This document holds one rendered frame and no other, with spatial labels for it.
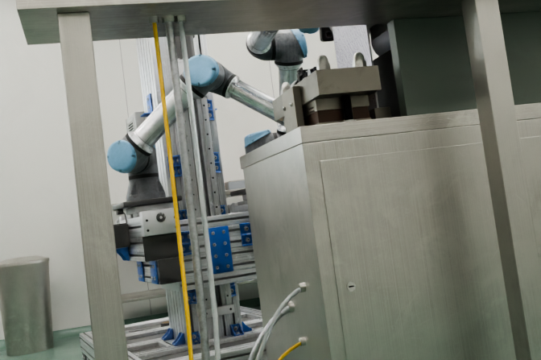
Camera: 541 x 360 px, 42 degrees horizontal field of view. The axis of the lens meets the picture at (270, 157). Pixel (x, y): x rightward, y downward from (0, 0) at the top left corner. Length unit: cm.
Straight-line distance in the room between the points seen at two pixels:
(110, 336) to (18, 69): 436
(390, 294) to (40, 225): 405
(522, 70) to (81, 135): 112
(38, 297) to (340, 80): 361
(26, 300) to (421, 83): 367
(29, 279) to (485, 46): 384
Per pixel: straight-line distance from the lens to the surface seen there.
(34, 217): 546
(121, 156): 258
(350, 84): 170
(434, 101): 177
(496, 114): 164
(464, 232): 178
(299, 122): 178
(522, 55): 193
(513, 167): 164
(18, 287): 496
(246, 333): 301
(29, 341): 500
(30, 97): 556
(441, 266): 175
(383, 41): 207
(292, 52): 278
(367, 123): 169
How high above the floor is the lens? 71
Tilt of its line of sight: 4 degrees up
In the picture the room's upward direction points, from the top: 7 degrees counter-clockwise
